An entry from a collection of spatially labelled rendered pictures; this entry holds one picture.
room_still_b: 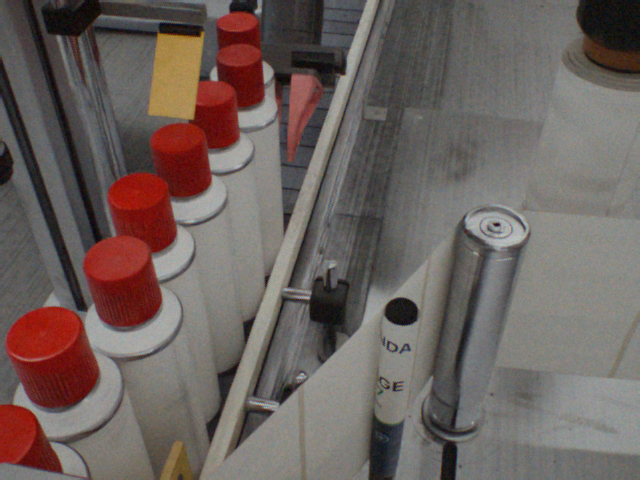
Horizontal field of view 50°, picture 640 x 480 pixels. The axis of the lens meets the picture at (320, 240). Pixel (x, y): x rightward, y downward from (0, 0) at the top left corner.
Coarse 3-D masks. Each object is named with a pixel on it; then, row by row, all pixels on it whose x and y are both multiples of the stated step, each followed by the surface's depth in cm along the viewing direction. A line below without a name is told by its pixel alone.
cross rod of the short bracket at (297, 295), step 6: (288, 288) 56; (294, 288) 56; (300, 288) 56; (282, 294) 56; (288, 294) 56; (294, 294) 56; (300, 294) 55; (306, 294) 55; (288, 300) 56; (294, 300) 56; (300, 300) 56; (306, 300) 55
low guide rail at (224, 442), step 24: (360, 24) 90; (360, 48) 85; (336, 96) 77; (336, 120) 73; (312, 168) 67; (312, 192) 64; (288, 240) 59; (288, 264) 57; (264, 312) 53; (264, 336) 52; (240, 384) 49; (240, 408) 47; (216, 432) 46; (216, 456) 44
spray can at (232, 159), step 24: (216, 96) 44; (192, 120) 45; (216, 120) 44; (216, 144) 46; (240, 144) 47; (216, 168) 46; (240, 168) 47; (240, 192) 48; (240, 216) 49; (240, 240) 51; (240, 264) 52; (240, 288) 54; (264, 288) 57
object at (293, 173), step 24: (336, 0) 103; (360, 0) 103; (336, 24) 97; (288, 96) 83; (288, 120) 79; (312, 120) 79; (312, 144) 76; (288, 168) 73; (288, 192) 70; (288, 216) 67; (264, 360) 55; (240, 432) 50
